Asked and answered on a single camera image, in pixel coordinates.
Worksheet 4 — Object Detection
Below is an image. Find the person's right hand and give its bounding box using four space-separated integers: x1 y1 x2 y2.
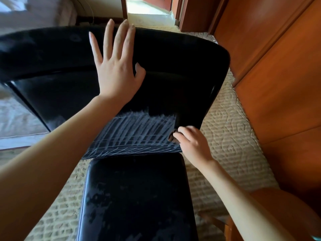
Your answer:
173 126 216 171

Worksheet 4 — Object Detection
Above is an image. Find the person's left hand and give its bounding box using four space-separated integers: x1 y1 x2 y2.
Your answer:
89 19 146 106

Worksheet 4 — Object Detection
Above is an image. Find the black leather chair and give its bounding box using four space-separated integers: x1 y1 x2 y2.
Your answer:
0 25 231 241

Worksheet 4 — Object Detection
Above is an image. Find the person's left forearm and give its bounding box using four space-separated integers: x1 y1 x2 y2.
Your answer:
0 95 126 241

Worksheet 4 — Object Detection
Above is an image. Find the person's right forearm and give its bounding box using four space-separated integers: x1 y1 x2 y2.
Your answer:
200 159 297 241

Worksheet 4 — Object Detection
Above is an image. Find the beige patterned carpet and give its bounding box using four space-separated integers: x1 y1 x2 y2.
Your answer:
0 25 279 241

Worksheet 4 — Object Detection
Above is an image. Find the wooden door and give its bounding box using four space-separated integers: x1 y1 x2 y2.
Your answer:
179 0 222 33

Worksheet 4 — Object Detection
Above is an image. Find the wooden wardrobe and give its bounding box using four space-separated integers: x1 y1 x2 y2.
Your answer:
208 0 321 216

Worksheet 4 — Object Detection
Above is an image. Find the round wooden stool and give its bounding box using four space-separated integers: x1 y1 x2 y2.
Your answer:
198 188 321 241

